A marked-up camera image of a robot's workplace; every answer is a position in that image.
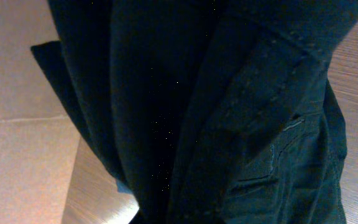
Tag black shorts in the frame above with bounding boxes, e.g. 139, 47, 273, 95
31, 0, 358, 224

